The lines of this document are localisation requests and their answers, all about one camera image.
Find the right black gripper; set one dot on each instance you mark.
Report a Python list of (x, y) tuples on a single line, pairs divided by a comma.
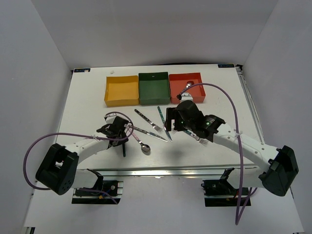
[(170, 114)]

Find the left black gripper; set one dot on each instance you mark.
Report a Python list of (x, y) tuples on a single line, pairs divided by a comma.
[(123, 140)]

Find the teal handled spoon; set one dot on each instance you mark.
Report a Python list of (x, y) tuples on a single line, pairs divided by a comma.
[(124, 149)]

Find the pink handled spoon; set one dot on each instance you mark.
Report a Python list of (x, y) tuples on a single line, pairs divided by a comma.
[(144, 147)]

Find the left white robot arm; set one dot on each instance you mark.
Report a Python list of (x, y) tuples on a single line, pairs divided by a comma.
[(58, 170)]

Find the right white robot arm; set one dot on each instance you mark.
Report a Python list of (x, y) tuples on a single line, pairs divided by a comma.
[(276, 168)]

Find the green paper box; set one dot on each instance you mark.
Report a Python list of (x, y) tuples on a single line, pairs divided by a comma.
[(154, 88)]

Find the yellow paper box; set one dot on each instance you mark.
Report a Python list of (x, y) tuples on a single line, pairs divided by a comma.
[(121, 91)]

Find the left blue corner label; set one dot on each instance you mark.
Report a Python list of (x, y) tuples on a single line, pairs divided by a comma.
[(81, 70)]

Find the blue corner label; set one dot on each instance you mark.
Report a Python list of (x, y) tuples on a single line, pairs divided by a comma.
[(81, 70), (226, 66)]

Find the right blue corner label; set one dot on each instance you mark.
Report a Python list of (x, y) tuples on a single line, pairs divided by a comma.
[(226, 66)]

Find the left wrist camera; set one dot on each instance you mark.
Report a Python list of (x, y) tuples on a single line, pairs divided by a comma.
[(109, 119)]

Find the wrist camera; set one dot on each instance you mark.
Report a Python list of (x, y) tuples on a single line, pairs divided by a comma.
[(109, 119), (184, 97)]

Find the teal handled knife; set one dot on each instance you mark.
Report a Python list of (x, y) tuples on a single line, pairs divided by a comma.
[(163, 121)]

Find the black patterned handle fork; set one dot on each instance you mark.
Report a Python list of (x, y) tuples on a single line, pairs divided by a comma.
[(156, 127)]

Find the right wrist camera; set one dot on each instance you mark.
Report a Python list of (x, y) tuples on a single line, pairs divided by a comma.
[(184, 97)]

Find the black patterned handle knife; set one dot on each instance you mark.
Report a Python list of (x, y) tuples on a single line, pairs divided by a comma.
[(150, 134)]

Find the teal handled fork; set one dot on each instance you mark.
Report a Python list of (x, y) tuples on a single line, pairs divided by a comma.
[(198, 139)]

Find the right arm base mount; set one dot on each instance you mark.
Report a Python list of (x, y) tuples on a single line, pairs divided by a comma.
[(219, 192)]

